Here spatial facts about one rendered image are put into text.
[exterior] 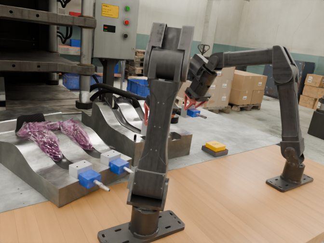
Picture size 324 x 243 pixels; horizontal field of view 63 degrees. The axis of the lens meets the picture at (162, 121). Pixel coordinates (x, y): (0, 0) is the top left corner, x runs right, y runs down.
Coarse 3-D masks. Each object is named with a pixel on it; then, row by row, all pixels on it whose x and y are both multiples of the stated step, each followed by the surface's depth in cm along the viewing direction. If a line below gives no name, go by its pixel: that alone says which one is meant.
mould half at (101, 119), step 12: (96, 108) 111; (108, 108) 110; (120, 108) 113; (132, 108) 116; (84, 120) 124; (96, 120) 112; (108, 120) 105; (132, 120) 111; (96, 132) 113; (108, 132) 103; (120, 132) 96; (132, 132) 97; (180, 132) 103; (108, 144) 104; (120, 144) 96; (132, 144) 89; (168, 144) 97; (180, 144) 100; (132, 156) 90; (168, 156) 99; (180, 156) 103
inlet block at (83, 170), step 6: (78, 162) 71; (84, 162) 72; (72, 168) 69; (78, 168) 68; (84, 168) 70; (90, 168) 71; (72, 174) 69; (78, 174) 68; (84, 174) 69; (90, 174) 69; (96, 174) 69; (84, 180) 67; (90, 180) 67; (96, 180) 68; (84, 186) 68; (90, 186) 67; (102, 186) 66
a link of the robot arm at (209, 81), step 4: (200, 68) 106; (204, 68) 105; (200, 72) 108; (204, 72) 105; (208, 72) 104; (212, 72) 105; (204, 76) 105; (208, 76) 104; (212, 76) 104; (216, 76) 105; (200, 80) 107; (204, 80) 105; (208, 80) 105; (212, 80) 105; (204, 84) 106; (208, 84) 106
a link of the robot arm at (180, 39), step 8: (152, 24) 56; (160, 24) 56; (152, 32) 56; (160, 32) 56; (168, 32) 59; (176, 32) 59; (184, 32) 55; (192, 32) 55; (152, 40) 55; (160, 40) 55; (168, 40) 59; (176, 40) 59; (184, 40) 55; (192, 40) 58; (152, 48) 56; (160, 48) 59; (168, 48) 59; (176, 48) 59; (184, 48) 54; (144, 56) 54; (184, 56) 53; (144, 64) 54; (184, 64) 53; (144, 72) 55; (184, 72) 53; (184, 80) 55
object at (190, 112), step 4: (188, 104) 119; (188, 108) 116; (192, 108) 117; (184, 112) 117; (188, 112) 115; (192, 112) 113; (196, 112) 114; (184, 116) 117; (188, 116) 117; (192, 116) 113; (196, 116) 115; (200, 116) 112; (204, 116) 110
